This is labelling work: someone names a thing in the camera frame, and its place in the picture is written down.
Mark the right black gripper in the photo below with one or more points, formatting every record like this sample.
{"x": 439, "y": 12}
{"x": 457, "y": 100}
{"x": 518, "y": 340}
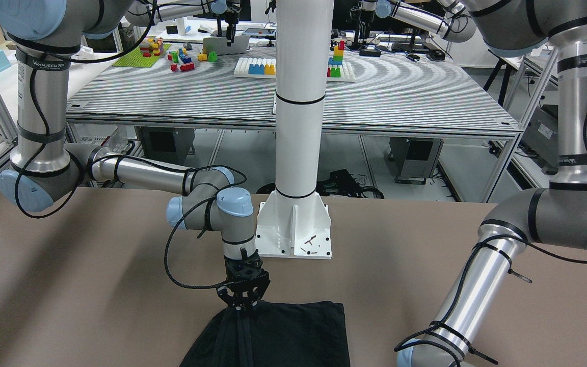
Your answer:
{"x": 259, "y": 294}

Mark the black graphic t-shirt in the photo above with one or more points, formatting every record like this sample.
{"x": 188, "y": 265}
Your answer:
{"x": 311, "y": 334}

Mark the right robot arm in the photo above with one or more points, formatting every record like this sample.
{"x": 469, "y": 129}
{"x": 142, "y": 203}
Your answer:
{"x": 45, "y": 169}

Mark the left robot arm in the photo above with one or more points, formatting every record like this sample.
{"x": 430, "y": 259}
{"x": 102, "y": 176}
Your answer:
{"x": 554, "y": 216}

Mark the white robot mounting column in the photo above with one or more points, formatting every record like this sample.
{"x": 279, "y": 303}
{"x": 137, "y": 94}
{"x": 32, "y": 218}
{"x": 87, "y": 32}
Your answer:
{"x": 294, "y": 222}

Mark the white block tray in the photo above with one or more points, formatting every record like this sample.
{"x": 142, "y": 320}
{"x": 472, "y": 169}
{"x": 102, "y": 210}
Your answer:
{"x": 336, "y": 70}

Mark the green lego baseplate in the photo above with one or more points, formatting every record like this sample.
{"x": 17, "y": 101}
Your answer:
{"x": 146, "y": 55}

